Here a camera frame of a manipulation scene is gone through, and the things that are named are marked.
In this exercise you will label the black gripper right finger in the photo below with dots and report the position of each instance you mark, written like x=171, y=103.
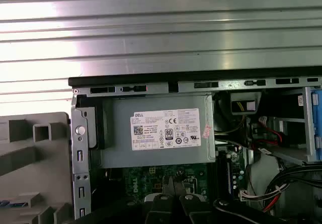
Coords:
x=191, y=209

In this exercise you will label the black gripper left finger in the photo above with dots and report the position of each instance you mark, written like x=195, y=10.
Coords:
x=166, y=209

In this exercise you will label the blue RAM stick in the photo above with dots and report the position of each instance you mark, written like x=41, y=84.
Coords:
x=229, y=173
x=12, y=204

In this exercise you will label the black RAM slot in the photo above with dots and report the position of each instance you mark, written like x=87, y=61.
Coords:
x=225, y=173
x=220, y=173

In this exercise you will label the CPU socket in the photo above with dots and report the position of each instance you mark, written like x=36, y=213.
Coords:
x=193, y=188

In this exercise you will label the green motherboard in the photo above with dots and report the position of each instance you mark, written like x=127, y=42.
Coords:
x=151, y=181

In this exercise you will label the grey power supply unit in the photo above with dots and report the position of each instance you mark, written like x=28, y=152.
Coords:
x=120, y=138

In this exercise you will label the black open PC case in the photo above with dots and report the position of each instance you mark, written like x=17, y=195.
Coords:
x=86, y=163

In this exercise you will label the grey parts rack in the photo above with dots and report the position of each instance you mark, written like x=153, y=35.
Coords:
x=55, y=178

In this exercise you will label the silver drive cage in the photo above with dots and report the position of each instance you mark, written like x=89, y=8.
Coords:
x=307, y=113

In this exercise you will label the blue disk carrier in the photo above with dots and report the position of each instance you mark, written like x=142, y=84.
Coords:
x=317, y=123

